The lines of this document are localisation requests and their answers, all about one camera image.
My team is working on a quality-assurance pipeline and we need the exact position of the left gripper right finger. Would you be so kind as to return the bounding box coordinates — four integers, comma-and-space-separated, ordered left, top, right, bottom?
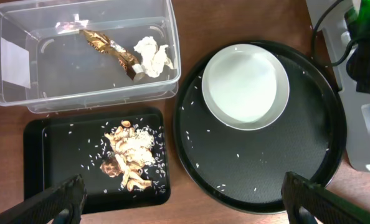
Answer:
281, 172, 370, 224

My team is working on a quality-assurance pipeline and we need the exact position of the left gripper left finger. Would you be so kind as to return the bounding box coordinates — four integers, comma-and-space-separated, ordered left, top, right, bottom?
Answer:
0, 174, 87, 224

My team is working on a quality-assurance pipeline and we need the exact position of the food scraps and rice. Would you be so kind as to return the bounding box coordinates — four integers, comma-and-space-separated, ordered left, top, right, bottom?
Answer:
100, 120, 156, 192

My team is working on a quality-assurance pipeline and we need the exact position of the gold candy wrapper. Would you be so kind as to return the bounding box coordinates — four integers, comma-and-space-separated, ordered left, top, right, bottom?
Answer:
79, 29, 146, 82

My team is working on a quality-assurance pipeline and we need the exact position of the grey ceramic plate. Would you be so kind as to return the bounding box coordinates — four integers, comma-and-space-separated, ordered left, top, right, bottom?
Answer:
201, 44, 290, 131

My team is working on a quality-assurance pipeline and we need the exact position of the white tissue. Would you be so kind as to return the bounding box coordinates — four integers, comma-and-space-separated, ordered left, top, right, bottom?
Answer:
134, 36, 174, 78

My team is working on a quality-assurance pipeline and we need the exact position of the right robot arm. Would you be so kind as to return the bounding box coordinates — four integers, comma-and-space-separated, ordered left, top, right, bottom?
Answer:
344, 1, 370, 94

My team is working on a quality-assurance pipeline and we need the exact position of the grey dishwasher rack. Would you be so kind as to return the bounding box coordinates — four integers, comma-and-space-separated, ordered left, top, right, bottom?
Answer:
319, 1, 370, 173

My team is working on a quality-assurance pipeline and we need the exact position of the black rectangular tray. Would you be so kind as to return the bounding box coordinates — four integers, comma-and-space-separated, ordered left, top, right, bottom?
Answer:
23, 108, 171, 213

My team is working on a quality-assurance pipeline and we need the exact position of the round black serving tray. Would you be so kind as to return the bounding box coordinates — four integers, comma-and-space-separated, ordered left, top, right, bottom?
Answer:
173, 40, 347, 214

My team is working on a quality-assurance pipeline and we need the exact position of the clear plastic storage bin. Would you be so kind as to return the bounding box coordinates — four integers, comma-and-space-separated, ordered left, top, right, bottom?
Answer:
0, 0, 181, 113

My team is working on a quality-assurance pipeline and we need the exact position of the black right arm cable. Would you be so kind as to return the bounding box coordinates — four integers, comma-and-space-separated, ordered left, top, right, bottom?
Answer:
310, 0, 360, 68

